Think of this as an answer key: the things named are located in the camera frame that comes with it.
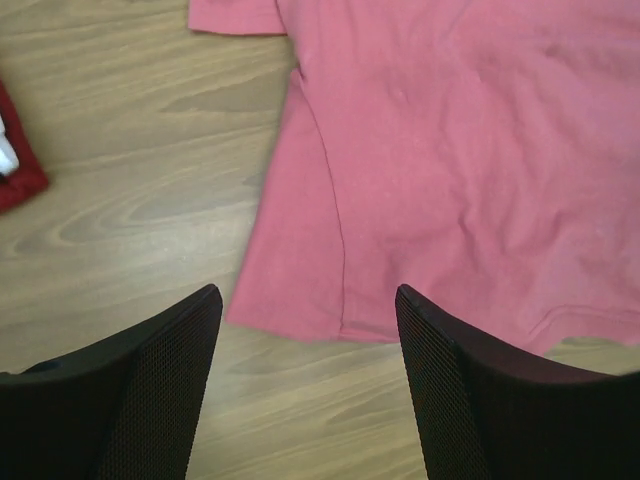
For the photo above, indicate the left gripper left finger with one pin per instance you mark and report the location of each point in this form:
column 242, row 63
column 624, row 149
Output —
column 125, row 407

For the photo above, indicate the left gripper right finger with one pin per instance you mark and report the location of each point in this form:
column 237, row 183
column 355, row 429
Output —
column 488, row 410

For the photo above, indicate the pink polo shirt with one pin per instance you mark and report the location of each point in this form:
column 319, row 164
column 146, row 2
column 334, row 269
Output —
column 485, row 153

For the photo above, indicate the folded dark red t-shirt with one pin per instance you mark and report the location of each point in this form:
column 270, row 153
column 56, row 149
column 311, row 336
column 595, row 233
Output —
column 22, row 177

